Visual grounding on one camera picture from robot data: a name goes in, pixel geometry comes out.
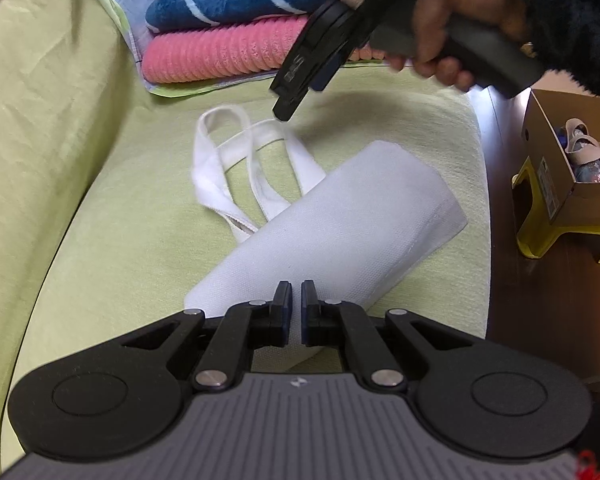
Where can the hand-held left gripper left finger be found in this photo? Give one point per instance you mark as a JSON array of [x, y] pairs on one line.
[[282, 305]]

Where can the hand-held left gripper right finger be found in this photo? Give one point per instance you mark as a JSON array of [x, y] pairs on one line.
[[309, 305]]

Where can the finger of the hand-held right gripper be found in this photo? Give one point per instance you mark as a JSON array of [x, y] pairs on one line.
[[326, 75], [300, 70]]

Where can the white printed shopping bag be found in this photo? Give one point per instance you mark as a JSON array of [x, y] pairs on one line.
[[360, 220]]

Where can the person's right forearm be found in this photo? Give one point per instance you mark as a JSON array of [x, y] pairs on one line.
[[580, 20]]

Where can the person's right hand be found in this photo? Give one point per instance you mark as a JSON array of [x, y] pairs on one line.
[[475, 0]]

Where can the pink ribbed blanket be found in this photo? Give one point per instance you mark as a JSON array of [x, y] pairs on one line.
[[220, 50]]

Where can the brown cardboard box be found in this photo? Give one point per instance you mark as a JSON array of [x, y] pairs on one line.
[[550, 140]]

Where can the blue towel with white lines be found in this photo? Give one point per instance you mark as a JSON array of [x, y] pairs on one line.
[[230, 0]]

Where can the dark floral cloth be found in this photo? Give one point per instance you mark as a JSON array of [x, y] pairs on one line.
[[597, 170]]

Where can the yellow plastic stool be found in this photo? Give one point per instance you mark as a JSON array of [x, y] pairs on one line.
[[535, 230]]

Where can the green sofa cushion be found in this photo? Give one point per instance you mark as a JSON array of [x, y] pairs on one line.
[[80, 185]]

